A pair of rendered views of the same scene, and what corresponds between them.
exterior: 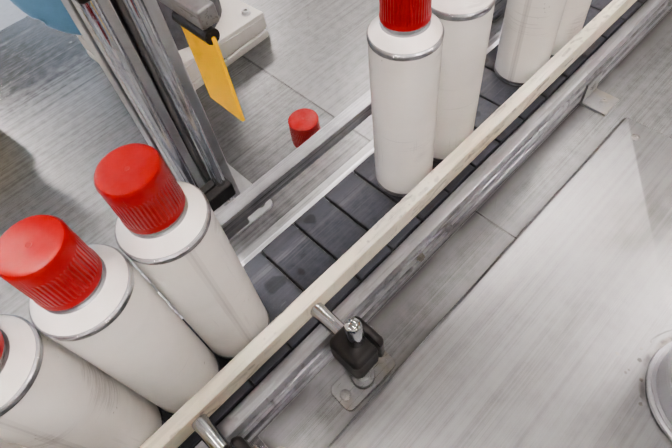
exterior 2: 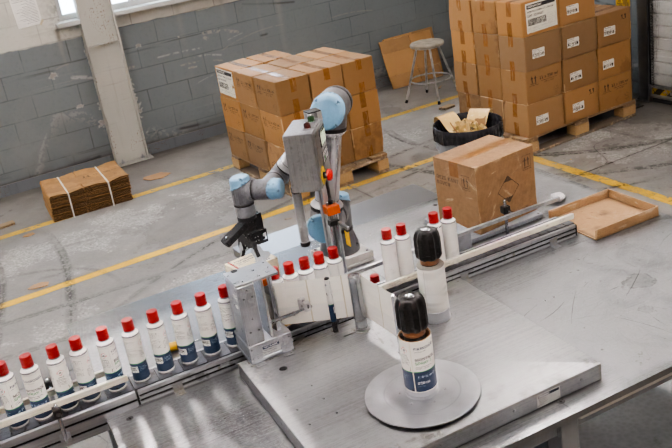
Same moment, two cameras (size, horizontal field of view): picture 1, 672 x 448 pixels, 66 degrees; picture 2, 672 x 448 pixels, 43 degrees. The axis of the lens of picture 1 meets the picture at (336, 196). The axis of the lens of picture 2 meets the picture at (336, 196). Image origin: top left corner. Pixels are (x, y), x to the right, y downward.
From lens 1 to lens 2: 2.48 m
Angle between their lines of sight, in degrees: 35
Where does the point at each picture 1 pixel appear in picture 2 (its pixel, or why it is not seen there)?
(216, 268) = (340, 271)
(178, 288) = (333, 272)
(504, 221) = not seen: hidden behind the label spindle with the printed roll
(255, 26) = (369, 254)
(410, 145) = (389, 268)
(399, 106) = (385, 256)
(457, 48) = (400, 247)
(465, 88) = (405, 258)
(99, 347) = (320, 273)
